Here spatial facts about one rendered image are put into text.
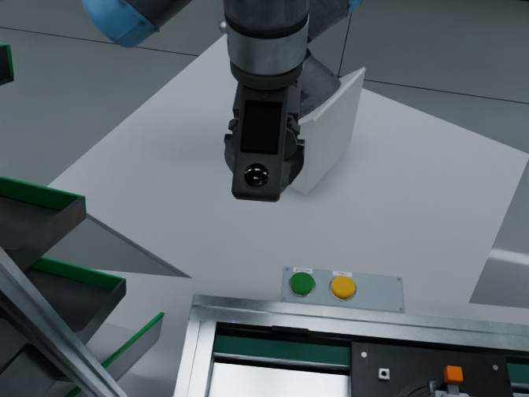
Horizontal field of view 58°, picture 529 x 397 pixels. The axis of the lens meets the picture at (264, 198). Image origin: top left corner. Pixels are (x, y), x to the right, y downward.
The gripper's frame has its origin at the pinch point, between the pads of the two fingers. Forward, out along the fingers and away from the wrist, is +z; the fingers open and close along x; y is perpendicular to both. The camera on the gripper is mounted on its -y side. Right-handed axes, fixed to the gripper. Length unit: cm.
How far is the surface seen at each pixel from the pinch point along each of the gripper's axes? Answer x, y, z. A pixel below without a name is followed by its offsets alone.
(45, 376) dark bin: 17.4, -25.2, -4.1
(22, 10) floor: 177, 225, 120
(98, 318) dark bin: 16.1, -17.6, 0.4
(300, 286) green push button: -6.0, 1.3, 25.5
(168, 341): 17.1, -6.4, 36.7
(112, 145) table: 41, 40, 36
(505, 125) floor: -107, 151, 122
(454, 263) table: -37, 15, 37
